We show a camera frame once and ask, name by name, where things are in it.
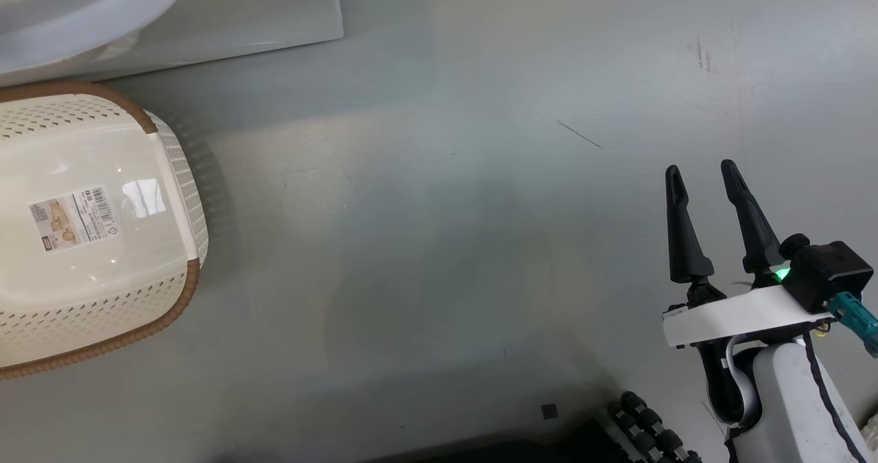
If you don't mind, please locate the white ribbon cable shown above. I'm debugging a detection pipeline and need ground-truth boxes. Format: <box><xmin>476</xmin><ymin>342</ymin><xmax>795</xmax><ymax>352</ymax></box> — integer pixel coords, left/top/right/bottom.
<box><xmin>726</xmin><ymin>334</ymin><xmax>761</xmax><ymax>426</ymax></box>

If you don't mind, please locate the cream perforated laundry basket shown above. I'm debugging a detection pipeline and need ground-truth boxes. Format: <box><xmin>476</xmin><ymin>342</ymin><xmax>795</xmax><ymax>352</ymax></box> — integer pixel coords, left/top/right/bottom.
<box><xmin>0</xmin><ymin>82</ymin><xmax>209</xmax><ymax>381</ymax></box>

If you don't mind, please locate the teal right camera cable connector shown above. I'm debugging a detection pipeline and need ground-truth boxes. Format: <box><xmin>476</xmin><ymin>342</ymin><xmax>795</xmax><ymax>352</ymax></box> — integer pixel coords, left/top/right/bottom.
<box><xmin>827</xmin><ymin>293</ymin><xmax>878</xmax><ymax>357</ymax></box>

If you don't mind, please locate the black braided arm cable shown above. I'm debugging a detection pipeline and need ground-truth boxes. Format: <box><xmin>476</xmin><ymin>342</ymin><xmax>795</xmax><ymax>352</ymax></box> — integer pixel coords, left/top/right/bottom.
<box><xmin>803</xmin><ymin>333</ymin><xmax>858</xmax><ymax>463</ymax></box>

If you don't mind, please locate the product label in basket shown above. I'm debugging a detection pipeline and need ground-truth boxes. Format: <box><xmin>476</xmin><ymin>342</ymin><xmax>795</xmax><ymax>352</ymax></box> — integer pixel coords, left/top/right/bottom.
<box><xmin>29</xmin><ymin>186</ymin><xmax>121</xmax><ymax>252</ymax></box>

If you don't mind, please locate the white Hisense washing machine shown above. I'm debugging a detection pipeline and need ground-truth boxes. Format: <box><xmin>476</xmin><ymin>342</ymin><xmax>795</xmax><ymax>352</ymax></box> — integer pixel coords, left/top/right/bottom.
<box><xmin>0</xmin><ymin>0</ymin><xmax>344</xmax><ymax>86</ymax></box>

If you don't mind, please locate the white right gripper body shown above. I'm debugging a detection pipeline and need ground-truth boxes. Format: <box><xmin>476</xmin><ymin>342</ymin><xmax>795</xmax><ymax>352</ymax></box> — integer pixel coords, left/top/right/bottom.
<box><xmin>662</xmin><ymin>271</ymin><xmax>834</xmax><ymax>348</ymax></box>

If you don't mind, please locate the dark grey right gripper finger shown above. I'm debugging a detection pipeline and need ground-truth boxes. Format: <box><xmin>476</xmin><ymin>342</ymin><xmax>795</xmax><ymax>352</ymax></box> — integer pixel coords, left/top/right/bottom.
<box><xmin>720</xmin><ymin>160</ymin><xmax>784</xmax><ymax>274</ymax></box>
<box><xmin>664</xmin><ymin>165</ymin><xmax>715</xmax><ymax>285</ymax></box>

